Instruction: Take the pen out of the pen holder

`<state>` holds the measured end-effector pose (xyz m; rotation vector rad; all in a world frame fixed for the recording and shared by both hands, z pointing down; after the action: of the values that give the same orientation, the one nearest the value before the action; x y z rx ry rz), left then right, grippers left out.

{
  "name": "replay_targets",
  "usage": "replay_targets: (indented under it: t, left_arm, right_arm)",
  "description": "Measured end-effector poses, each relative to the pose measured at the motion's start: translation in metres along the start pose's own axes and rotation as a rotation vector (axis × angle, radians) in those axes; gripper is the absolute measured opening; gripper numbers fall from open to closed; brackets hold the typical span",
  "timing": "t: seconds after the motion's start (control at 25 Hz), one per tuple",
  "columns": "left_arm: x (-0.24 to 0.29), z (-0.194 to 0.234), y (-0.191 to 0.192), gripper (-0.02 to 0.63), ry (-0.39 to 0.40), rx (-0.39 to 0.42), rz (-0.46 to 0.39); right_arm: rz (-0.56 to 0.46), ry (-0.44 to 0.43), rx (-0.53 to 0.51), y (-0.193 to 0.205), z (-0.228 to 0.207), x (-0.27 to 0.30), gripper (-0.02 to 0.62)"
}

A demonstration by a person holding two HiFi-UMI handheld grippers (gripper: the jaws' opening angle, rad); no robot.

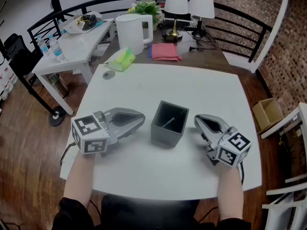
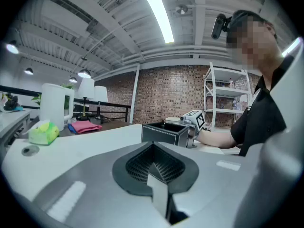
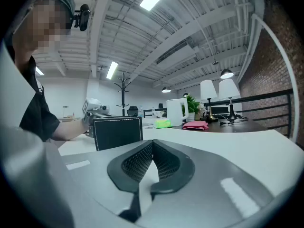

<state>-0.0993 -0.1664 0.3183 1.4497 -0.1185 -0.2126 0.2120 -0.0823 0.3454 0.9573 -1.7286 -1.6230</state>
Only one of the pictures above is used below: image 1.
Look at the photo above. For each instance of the person's right forearm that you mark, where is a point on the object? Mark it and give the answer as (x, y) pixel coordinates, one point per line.
(230, 190)

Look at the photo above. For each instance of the metal trash bin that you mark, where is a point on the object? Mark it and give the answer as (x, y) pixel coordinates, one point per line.
(58, 85)

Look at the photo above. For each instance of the black plastic bag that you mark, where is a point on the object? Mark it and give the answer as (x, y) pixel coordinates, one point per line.
(88, 21)

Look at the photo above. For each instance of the white lamp with black base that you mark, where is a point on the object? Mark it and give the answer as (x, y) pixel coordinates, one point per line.
(201, 6)

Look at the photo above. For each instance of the clear water bottle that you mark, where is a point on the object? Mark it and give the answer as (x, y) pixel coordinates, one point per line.
(62, 27)
(42, 47)
(57, 50)

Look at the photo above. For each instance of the person's left forearm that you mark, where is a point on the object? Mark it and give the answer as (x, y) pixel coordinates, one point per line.
(79, 176)

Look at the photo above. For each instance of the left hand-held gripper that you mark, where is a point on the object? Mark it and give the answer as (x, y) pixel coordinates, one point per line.
(120, 126)

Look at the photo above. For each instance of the red folded cloth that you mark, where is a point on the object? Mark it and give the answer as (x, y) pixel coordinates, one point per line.
(164, 51)

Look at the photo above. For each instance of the green potted plant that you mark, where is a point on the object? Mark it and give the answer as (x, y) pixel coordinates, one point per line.
(148, 8)

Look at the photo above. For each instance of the open cardboard box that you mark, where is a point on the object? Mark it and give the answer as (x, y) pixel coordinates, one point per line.
(261, 116)

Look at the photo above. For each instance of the black keyboard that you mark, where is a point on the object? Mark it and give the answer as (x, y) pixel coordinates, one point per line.
(184, 25)

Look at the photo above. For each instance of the person's black clothing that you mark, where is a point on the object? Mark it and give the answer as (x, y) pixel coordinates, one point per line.
(144, 214)

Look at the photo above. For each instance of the dark grey square holder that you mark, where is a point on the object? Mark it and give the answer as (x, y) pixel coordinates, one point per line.
(165, 138)

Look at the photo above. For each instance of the white shelf unit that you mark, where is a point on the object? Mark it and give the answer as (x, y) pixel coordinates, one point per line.
(283, 122)

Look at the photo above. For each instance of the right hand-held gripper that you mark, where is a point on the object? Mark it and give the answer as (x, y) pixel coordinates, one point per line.
(216, 135)

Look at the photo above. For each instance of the white side table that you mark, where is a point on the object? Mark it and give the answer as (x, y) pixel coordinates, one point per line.
(76, 47)

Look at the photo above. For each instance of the green tissue pack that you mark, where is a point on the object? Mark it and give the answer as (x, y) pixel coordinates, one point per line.
(122, 61)

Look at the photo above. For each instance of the white electric kettle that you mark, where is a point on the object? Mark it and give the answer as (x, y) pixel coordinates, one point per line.
(129, 32)

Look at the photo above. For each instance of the white lamp with gold base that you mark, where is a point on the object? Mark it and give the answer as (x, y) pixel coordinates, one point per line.
(176, 1)

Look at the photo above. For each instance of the blue folded cloth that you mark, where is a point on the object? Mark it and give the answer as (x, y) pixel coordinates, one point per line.
(150, 53)

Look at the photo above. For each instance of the black office chair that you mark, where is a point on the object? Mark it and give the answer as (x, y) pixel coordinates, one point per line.
(19, 51)

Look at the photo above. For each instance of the black coat stand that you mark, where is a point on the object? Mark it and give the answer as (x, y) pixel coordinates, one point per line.
(57, 118)

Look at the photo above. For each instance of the white slanted beam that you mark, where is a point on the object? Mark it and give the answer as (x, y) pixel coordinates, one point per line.
(275, 27)

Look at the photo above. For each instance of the black metal railing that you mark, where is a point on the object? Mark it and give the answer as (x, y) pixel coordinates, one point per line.
(55, 5)

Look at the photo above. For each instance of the pack of large water bottles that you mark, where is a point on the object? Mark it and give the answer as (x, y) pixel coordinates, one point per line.
(9, 80)

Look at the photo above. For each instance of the black pen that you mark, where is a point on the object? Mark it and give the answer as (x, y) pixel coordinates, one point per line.
(168, 123)

